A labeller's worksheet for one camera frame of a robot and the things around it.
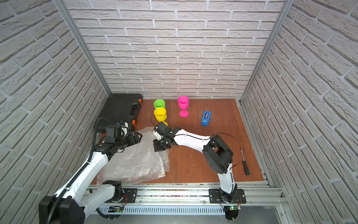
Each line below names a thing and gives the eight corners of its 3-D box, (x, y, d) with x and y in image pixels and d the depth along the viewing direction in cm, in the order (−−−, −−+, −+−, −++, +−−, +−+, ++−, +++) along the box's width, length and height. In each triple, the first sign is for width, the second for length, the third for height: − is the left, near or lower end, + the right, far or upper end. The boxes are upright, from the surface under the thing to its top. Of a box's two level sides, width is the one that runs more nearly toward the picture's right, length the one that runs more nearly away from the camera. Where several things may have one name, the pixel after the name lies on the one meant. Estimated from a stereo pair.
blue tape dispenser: (200, 124, 105) (201, 121, 102) (203, 113, 112) (203, 110, 109) (208, 126, 104) (209, 123, 101) (210, 115, 111) (211, 111, 108)
